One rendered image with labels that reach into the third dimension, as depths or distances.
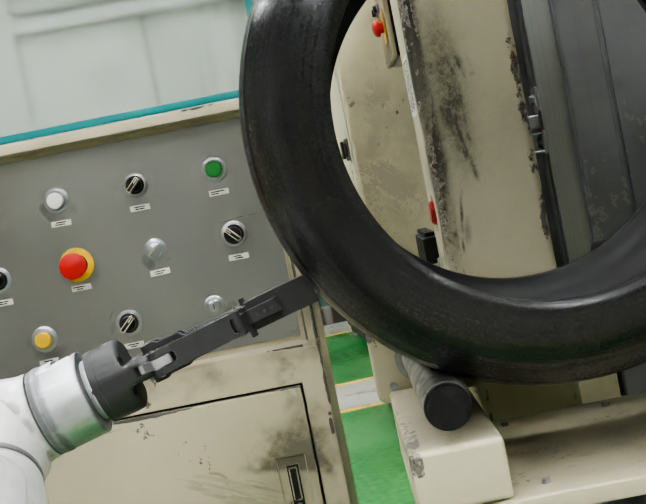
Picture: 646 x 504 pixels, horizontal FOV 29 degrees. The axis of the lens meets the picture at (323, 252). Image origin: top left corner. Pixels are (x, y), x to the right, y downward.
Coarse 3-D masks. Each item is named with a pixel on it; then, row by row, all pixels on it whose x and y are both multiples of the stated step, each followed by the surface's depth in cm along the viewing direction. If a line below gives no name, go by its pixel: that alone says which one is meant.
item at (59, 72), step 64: (0, 0) 183; (64, 0) 183; (128, 0) 183; (192, 0) 183; (0, 64) 184; (64, 64) 184; (128, 64) 184; (192, 64) 184; (0, 128) 184; (64, 128) 184
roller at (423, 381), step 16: (416, 368) 130; (432, 368) 124; (416, 384) 124; (432, 384) 116; (448, 384) 114; (432, 400) 114; (448, 400) 114; (464, 400) 114; (432, 416) 114; (448, 416) 114; (464, 416) 114
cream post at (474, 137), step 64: (448, 0) 149; (448, 64) 149; (512, 64) 149; (448, 128) 150; (512, 128) 150; (448, 192) 150; (512, 192) 150; (448, 256) 151; (512, 256) 151; (576, 384) 152
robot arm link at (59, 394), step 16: (48, 368) 123; (64, 368) 122; (80, 368) 124; (32, 384) 122; (48, 384) 122; (64, 384) 121; (80, 384) 121; (32, 400) 121; (48, 400) 121; (64, 400) 121; (80, 400) 121; (96, 400) 122; (48, 416) 121; (64, 416) 121; (80, 416) 121; (96, 416) 122; (48, 432) 121; (64, 432) 122; (80, 432) 122; (96, 432) 123; (64, 448) 123
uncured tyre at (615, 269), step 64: (256, 0) 117; (320, 0) 112; (640, 0) 140; (256, 64) 115; (320, 64) 112; (256, 128) 115; (320, 128) 112; (256, 192) 120; (320, 192) 113; (320, 256) 115; (384, 256) 113; (640, 256) 139; (384, 320) 116; (448, 320) 114; (512, 320) 113; (576, 320) 113; (640, 320) 113; (512, 384) 120
